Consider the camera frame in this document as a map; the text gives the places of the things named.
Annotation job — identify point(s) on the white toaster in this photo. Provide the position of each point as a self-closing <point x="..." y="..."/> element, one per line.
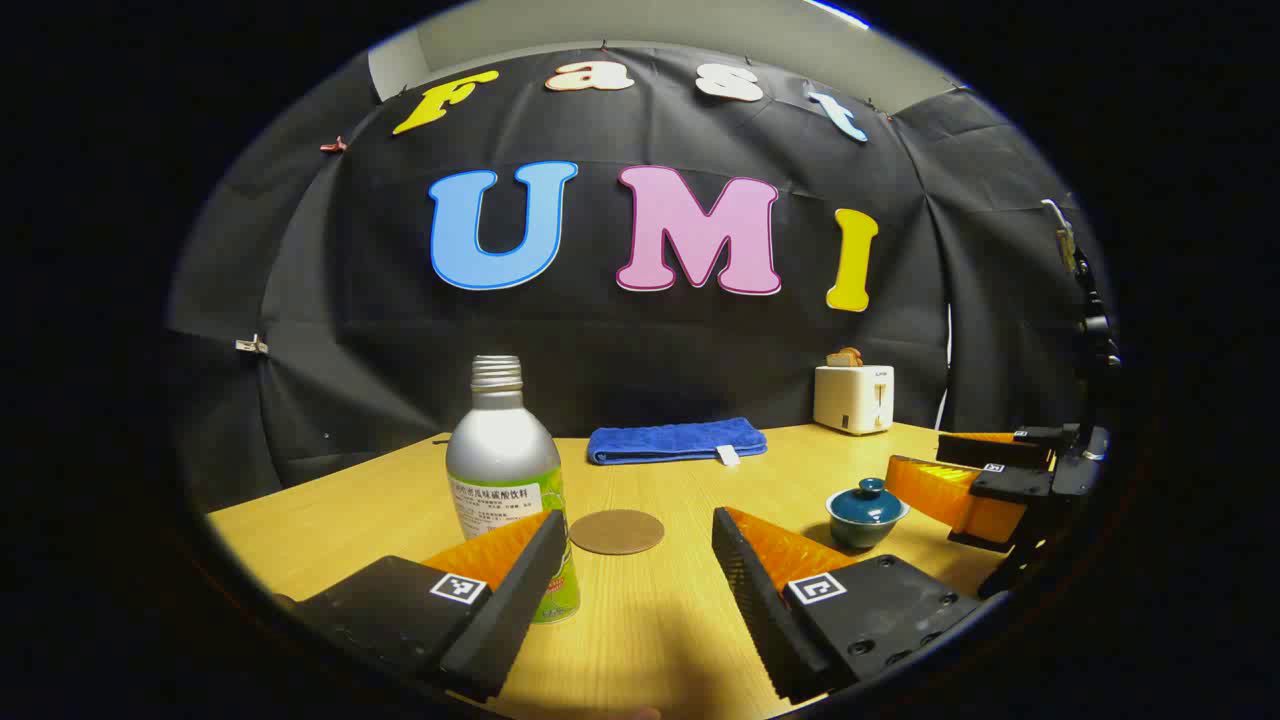
<point x="852" y="398"/>

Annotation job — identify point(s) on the silver water bottle green label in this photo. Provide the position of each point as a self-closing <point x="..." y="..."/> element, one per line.
<point x="500" y="450"/>

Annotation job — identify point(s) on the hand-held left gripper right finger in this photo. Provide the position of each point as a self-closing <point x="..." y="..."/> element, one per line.
<point x="755" y="600"/>

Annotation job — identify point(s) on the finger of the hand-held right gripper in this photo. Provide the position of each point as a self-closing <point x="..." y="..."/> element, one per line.
<point x="990" y="450"/>
<point x="940" y="490"/>

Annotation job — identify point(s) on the folded blue towel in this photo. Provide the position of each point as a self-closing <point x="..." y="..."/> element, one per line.
<point x="675" y="440"/>

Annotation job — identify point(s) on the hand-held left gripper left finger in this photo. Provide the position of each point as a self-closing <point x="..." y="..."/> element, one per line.
<point x="505" y="610"/>

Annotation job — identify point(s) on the toast slice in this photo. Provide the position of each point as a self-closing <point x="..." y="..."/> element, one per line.
<point x="845" y="357"/>

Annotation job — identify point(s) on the red clip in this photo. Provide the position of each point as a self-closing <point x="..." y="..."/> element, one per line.
<point x="334" y="146"/>

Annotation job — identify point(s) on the round brown coaster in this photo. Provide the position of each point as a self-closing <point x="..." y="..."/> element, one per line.
<point x="617" y="532"/>

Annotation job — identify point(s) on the white clip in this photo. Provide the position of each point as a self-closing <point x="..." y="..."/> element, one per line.
<point x="251" y="346"/>

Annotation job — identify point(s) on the black backdrop cloth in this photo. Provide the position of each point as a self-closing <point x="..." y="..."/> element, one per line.
<point x="640" y="350"/>

